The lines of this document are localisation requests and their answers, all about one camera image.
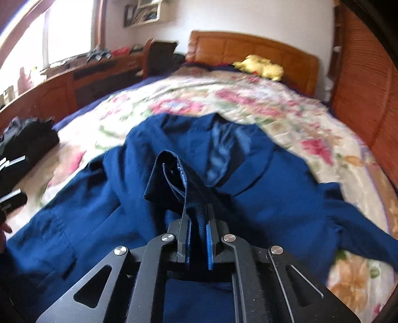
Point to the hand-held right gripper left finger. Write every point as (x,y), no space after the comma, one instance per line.
(187,248)

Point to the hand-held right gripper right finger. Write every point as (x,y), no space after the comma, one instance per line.
(210,245)

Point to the dark blue jacket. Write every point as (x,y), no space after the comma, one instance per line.
(93,202)

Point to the black clothes pile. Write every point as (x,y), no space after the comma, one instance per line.
(28,139)

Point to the person's left hand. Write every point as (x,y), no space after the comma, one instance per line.
(4,229)

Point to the wooden desk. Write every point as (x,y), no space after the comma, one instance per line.
(56,93)

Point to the pink bottle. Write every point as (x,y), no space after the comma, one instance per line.
(24,80)

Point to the floral blanket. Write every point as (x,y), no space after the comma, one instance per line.
(248,102)

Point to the window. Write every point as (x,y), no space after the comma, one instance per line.
(59,40)

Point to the red cloth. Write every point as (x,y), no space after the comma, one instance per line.
(122,50)

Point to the yellow plush toy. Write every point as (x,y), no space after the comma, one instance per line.
(264,66)

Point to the wooden bed headboard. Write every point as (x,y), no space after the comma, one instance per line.
(224,49)

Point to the dark chair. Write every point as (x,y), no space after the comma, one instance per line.
(161,52)

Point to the wooden wardrobe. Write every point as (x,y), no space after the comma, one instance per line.
(363,77)

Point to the white wall shelf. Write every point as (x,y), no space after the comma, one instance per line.
(144,12)

